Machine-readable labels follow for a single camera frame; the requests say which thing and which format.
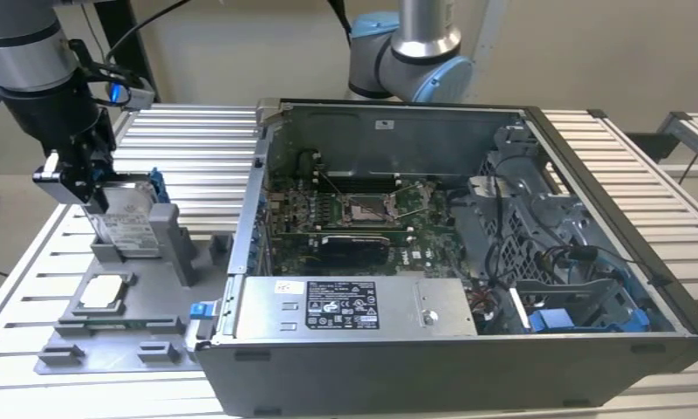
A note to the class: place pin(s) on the grey parts rack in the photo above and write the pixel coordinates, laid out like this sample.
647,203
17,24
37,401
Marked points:
145,301

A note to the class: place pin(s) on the blue case latch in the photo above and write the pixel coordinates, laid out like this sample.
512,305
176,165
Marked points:
199,311

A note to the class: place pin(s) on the perforated metal drive cage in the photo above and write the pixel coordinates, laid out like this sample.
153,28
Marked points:
500,227

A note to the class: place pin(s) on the black graphics card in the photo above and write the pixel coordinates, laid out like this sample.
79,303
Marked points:
355,251

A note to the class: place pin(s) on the thin metal locking lever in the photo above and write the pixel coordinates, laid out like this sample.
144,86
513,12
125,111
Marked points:
419,211
332,183

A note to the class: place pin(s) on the hard disk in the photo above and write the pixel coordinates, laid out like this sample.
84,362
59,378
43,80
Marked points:
131,227

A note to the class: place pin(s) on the black block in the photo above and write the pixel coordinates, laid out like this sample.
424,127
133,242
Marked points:
652,146

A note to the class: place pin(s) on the silver CPU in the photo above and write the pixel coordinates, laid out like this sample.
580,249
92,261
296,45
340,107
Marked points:
101,292

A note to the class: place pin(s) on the green motherboard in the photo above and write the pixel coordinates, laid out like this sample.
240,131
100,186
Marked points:
425,227

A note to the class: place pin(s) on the black vertical post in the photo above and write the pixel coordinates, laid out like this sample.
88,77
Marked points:
133,43

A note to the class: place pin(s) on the silver power supply unit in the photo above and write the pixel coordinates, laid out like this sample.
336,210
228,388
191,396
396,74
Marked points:
436,305

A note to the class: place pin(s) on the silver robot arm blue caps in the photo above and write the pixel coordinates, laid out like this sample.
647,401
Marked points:
17,48

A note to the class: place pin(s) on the green RAM stick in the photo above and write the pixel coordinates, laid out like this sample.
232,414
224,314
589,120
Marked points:
119,324

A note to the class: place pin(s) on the grey disk bay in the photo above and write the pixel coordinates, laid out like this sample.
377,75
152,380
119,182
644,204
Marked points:
564,288

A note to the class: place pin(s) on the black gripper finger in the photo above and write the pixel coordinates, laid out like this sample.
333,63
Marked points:
69,187

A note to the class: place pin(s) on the black RAM slot row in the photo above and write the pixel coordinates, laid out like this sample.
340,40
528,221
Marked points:
372,225
360,181

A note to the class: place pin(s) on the blue disk carrier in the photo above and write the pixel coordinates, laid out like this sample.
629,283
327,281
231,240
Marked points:
553,320

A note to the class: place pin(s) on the open grey PC case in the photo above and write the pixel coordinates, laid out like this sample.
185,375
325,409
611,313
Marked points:
384,375

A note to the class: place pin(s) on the CPU socket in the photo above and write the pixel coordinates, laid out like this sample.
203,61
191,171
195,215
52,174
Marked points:
364,211

